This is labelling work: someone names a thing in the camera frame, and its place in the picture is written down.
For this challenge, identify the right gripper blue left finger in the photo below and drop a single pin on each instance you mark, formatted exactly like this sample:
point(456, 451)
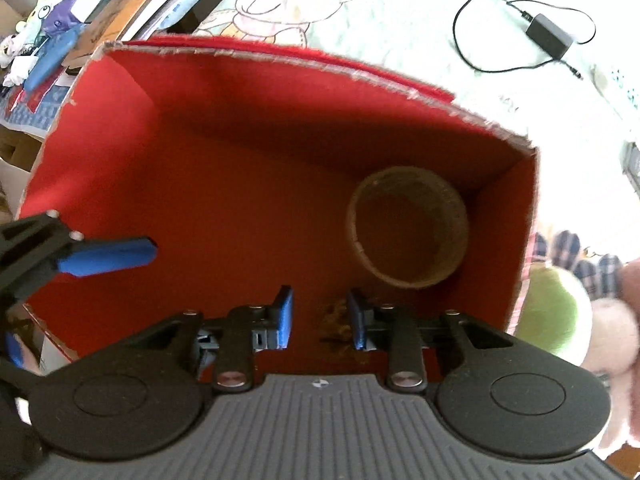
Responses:
point(272, 323)

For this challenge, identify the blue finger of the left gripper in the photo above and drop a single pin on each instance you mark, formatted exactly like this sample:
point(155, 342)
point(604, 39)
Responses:
point(91, 257)

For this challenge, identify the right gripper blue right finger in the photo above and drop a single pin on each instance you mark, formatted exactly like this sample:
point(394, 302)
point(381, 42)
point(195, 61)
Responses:
point(361, 317)

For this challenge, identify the pine cone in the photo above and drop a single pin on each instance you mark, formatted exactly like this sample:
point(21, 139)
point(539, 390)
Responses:
point(335, 326)

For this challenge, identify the brown woven round basket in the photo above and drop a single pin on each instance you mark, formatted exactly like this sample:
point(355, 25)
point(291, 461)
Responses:
point(408, 227)

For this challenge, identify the blue checkered cloth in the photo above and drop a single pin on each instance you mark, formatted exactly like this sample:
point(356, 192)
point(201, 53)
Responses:
point(20, 114)

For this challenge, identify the red cardboard storage box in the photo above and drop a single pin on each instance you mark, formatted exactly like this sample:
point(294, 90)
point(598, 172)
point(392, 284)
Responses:
point(239, 160)

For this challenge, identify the green plush toy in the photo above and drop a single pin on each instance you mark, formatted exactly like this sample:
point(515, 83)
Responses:
point(556, 314)

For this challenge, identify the blue pencil case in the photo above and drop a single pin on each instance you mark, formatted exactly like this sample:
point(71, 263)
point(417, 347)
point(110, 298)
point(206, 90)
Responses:
point(50, 57)

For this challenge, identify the small frog figurine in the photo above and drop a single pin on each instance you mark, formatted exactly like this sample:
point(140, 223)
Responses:
point(28, 30)

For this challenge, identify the white pink plush duck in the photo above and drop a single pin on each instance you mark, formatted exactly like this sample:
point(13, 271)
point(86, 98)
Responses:
point(613, 354)

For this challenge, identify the yellow hardcover book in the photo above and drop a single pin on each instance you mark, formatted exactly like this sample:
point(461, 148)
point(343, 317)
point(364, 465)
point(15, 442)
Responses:
point(110, 25)

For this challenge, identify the black power adapter with cable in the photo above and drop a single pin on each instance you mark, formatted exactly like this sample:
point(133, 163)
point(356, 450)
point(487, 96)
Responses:
point(547, 36)

